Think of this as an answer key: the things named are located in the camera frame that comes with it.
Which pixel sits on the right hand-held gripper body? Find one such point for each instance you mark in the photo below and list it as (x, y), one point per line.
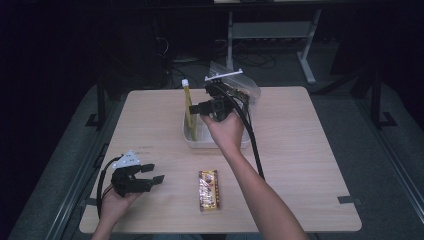
(221, 105)

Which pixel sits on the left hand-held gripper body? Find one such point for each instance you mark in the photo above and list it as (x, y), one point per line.
(126, 181)

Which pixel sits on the yellow spouted pouch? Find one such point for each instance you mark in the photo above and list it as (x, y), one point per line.
(188, 106)

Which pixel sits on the white plastic container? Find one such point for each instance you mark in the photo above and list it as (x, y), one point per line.
(203, 141)

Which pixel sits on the person's left hand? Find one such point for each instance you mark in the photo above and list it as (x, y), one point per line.
(113, 206)

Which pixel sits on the person's right hand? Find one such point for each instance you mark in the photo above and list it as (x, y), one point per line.
(226, 133)

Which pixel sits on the black tape strip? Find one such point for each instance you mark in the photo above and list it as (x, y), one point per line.
(91, 202)
(345, 200)

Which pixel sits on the brown and yellow snack packet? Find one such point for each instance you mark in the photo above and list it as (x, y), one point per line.
(209, 190)

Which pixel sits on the black metal stand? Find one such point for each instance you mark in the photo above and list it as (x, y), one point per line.
(101, 106)
(376, 103)

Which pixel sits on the white desk frame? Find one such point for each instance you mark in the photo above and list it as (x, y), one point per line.
(271, 30)

